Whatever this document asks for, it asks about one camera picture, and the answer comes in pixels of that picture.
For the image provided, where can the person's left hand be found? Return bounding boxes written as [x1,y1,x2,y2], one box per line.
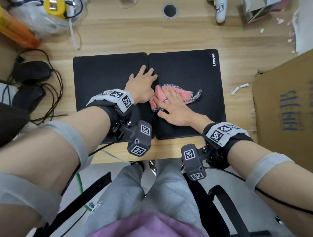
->
[124,64,158,105]

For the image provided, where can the person's right hand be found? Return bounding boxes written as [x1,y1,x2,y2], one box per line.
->
[153,87,215,134]

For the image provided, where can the pink cleaning cloth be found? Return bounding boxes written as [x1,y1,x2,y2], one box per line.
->
[149,83,203,113]

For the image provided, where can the black mouse pad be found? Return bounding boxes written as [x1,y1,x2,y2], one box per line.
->
[73,52,157,145]
[147,49,227,140]

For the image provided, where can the black mouse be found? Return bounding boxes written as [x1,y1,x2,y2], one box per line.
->
[12,85,47,113]
[12,61,52,82]

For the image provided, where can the person's left forearm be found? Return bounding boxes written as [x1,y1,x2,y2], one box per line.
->
[0,106,113,196]

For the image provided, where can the person's right forearm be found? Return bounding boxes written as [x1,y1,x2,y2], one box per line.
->
[227,141,313,237]

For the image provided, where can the person's purple shirt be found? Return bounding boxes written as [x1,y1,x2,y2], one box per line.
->
[85,211,211,237]

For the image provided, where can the small white twist tie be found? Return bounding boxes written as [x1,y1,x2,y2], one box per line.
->
[231,83,249,96]

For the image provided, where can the black white sneaker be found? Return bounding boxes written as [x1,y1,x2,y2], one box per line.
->
[131,160,145,173]

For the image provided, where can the cardboard box with dark writing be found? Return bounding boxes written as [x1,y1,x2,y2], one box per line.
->
[252,49,313,166]

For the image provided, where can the white controller with label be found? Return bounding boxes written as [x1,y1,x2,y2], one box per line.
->
[215,0,227,24]

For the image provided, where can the yellow tape measure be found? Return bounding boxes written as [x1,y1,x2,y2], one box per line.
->
[43,0,68,20]

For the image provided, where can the clear plastic bag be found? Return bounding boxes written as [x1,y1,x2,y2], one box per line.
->
[7,0,88,39]

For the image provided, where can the small open cardboard box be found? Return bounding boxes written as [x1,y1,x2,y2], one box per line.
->
[241,0,279,24]

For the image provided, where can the white board panel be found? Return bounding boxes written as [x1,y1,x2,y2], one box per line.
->
[0,82,19,105]

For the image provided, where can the scattered white crumbs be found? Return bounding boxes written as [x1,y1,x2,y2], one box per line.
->
[259,16,298,54]

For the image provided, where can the orange juice bottle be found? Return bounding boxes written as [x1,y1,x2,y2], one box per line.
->
[0,5,41,49]

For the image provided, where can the white paper bag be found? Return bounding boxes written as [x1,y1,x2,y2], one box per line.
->
[292,0,313,55]

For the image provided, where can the black wrist strap white marker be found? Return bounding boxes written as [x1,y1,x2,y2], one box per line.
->
[201,122,254,170]
[86,88,134,137]

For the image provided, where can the black wrist camera with markers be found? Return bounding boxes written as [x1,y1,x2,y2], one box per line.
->
[181,144,212,181]
[120,120,153,156]

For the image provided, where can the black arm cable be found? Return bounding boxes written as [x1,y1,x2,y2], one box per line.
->
[61,141,129,196]
[205,166,313,216]

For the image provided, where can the thin white wire loop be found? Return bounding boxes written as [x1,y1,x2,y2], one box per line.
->
[120,0,140,9]

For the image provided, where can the thin black cable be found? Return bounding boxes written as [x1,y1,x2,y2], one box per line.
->
[65,0,85,19]

